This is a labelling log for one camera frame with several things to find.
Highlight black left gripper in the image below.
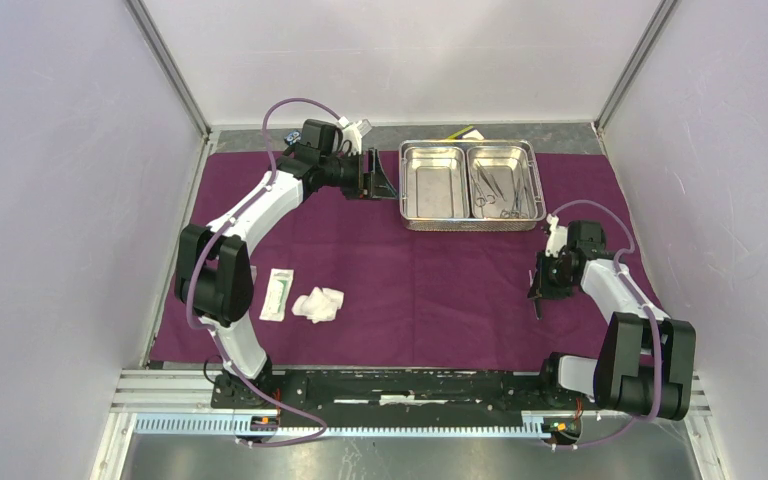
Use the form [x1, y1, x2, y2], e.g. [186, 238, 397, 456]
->
[320, 148, 398, 202]

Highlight steel forceps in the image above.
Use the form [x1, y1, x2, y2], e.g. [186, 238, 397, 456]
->
[532, 296, 542, 320]

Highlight metal mesh instrument tray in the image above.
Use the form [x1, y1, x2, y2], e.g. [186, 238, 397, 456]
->
[398, 139, 525, 232]

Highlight purple cloth wrap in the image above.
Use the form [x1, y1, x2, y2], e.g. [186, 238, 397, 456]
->
[149, 152, 633, 371]

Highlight white gauze wad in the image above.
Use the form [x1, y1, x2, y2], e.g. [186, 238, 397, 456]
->
[291, 287, 344, 324]

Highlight suture packet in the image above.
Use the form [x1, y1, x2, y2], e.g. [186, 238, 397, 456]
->
[259, 268, 294, 322]

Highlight steel needle holder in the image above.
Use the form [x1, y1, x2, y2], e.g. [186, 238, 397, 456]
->
[500, 170, 529, 219]

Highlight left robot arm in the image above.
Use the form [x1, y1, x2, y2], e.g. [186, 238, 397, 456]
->
[174, 117, 397, 408]

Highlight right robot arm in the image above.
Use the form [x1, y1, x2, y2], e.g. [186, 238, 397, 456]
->
[528, 215, 696, 421]

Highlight steel surgical scissors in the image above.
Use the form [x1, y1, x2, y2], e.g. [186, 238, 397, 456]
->
[473, 165, 506, 207]

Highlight steel left inner pan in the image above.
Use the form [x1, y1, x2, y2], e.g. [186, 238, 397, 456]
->
[400, 143, 469, 221]

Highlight steel pan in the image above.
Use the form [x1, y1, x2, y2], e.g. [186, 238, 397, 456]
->
[466, 141, 547, 231]
[400, 143, 469, 221]

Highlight black blue toy car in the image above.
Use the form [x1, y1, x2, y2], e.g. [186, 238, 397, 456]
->
[284, 130, 301, 146]

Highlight steel right inner pan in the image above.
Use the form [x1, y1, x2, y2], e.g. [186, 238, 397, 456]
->
[466, 141, 547, 231]

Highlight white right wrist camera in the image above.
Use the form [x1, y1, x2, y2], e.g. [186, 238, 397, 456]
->
[545, 214, 568, 258]

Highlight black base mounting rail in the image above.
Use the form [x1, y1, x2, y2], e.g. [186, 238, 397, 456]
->
[210, 368, 605, 429]

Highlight aluminium corner frame rail left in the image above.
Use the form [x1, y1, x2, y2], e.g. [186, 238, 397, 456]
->
[124, 0, 211, 137]

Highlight aluminium corner frame rail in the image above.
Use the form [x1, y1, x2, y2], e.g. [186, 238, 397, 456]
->
[592, 0, 681, 136]
[124, 0, 211, 137]

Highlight aluminium corner frame rail right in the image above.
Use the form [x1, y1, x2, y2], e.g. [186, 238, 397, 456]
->
[592, 0, 681, 136]

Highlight aluminium front frame rail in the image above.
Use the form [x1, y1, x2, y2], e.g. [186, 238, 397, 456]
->
[92, 370, 713, 442]

